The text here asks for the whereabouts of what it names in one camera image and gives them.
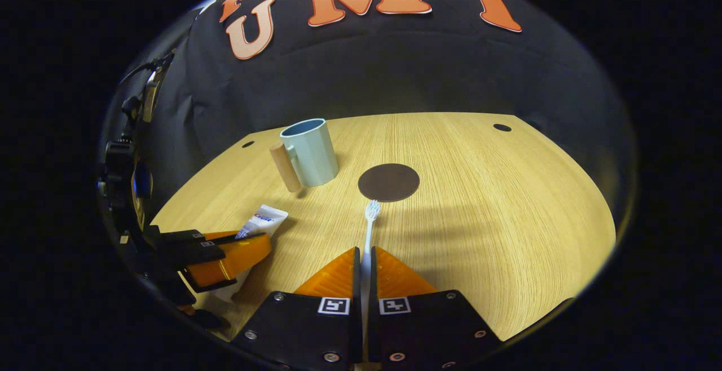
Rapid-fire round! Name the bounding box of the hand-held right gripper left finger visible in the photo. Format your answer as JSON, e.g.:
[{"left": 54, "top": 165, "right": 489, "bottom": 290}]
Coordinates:
[{"left": 231, "top": 247, "right": 362, "bottom": 369}]

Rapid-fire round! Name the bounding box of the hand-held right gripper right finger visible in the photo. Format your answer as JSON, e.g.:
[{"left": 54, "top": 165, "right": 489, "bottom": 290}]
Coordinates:
[{"left": 369, "top": 246, "right": 503, "bottom": 369}]

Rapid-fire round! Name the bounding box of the white toothpaste tube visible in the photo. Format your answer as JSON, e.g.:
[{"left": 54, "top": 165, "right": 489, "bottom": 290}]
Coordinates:
[{"left": 215, "top": 205, "right": 289, "bottom": 304}]

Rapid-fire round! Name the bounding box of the white toothbrush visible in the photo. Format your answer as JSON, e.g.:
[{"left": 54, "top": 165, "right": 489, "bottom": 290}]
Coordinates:
[{"left": 359, "top": 200, "right": 382, "bottom": 363}]

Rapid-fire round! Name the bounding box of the brown round coaster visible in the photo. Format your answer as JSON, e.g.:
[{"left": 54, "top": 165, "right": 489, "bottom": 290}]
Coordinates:
[{"left": 358, "top": 163, "right": 421, "bottom": 202}]

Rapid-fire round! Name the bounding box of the light blue cup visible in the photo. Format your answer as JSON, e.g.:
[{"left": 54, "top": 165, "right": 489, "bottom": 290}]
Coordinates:
[{"left": 269, "top": 118, "right": 340, "bottom": 193}]

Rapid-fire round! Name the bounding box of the wooden desktop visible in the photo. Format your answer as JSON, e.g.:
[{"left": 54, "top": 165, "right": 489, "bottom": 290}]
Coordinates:
[{"left": 151, "top": 112, "right": 617, "bottom": 343}]

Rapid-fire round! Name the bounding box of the black backdrop cloth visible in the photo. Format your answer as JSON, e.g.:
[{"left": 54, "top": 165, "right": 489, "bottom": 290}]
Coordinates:
[{"left": 99, "top": 0, "right": 638, "bottom": 236}]

